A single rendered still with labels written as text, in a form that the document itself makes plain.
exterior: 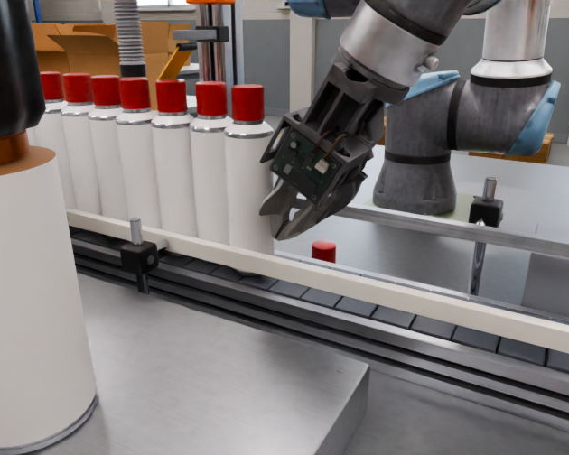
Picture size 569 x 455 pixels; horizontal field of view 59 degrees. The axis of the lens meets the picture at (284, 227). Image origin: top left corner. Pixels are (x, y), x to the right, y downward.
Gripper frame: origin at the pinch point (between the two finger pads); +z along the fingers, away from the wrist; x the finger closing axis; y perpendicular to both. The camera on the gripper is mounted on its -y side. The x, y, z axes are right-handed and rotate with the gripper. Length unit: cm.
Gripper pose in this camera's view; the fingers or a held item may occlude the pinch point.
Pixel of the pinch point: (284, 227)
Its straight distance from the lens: 55.8
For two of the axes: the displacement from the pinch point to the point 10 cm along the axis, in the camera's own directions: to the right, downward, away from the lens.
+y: -4.7, 3.3, -8.2
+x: 7.6, 6.1, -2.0
